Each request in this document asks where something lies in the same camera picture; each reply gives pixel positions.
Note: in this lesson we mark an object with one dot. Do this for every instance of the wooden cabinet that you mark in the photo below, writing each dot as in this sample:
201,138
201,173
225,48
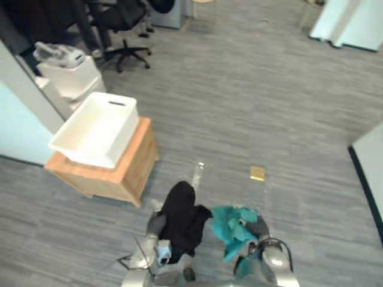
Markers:
131,176

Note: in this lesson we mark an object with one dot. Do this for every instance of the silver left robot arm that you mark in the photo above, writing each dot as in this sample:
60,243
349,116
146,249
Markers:
143,257

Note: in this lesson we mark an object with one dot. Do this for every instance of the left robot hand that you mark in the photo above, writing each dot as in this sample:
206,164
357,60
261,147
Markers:
156,224

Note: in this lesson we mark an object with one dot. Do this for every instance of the black cloth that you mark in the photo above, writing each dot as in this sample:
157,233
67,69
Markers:
184,221

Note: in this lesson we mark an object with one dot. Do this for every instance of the wooden stool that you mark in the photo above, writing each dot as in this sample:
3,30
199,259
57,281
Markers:
203,9

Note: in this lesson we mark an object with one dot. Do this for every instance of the white storage box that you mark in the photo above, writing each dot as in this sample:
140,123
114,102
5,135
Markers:
73,80

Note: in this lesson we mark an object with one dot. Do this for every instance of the white handheld device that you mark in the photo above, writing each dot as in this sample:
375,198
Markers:
57,53

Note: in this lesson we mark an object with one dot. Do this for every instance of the white plastic laundry basket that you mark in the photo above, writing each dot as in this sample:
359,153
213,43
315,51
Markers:
95,131

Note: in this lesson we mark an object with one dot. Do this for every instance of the clear plastic bottle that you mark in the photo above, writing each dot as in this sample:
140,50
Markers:
198,173

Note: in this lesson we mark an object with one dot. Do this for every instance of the white panel with black edge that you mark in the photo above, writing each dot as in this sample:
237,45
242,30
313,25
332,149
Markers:
369,167

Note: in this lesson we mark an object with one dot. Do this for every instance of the dark robot foot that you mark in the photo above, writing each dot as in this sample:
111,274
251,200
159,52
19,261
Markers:
189,274

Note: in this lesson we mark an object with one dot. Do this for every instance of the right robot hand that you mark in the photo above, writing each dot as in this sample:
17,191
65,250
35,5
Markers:
259,227

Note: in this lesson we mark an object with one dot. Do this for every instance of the white partition panel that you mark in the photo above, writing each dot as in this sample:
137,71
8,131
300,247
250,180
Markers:
347,21

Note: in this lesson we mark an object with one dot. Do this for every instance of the teal cloth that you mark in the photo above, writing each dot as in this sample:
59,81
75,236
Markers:
235,230

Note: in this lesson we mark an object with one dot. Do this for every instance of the black office chair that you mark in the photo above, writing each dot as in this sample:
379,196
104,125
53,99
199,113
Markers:
122,21

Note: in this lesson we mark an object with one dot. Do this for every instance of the small yellow flat block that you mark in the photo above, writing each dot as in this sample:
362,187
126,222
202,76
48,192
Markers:
258,173

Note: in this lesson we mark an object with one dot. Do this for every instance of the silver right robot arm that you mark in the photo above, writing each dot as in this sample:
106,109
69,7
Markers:
276,263

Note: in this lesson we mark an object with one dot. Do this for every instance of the grey washing machine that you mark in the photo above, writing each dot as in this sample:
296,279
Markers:
167,13

